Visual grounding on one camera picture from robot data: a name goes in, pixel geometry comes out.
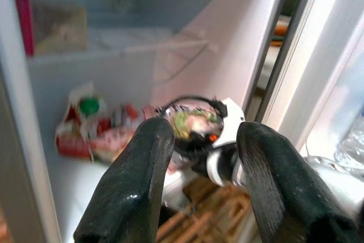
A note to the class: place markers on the wooden slat rack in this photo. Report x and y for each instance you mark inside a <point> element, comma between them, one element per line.
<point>210,214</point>

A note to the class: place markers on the white fridge compartment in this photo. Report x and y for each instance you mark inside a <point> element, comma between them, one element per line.
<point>128,78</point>

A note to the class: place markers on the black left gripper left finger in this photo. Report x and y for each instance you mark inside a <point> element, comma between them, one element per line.
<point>130,186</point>

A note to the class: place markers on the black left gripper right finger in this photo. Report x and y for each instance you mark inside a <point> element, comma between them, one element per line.
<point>284,191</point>

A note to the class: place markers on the clear plastic water bottle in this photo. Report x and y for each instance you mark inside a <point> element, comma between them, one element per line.
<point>352,146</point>

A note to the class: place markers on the red white food packet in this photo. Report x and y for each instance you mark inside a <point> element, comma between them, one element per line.
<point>113,137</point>

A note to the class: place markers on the brown cardboard box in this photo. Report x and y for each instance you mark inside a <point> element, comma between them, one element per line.
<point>59,29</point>

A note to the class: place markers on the red carton green cap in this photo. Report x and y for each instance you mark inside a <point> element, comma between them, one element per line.
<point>85,117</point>

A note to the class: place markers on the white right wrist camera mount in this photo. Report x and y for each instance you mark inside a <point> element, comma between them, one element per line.
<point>231,123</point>

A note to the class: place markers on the pink box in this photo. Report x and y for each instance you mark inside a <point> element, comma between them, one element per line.
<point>25,24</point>

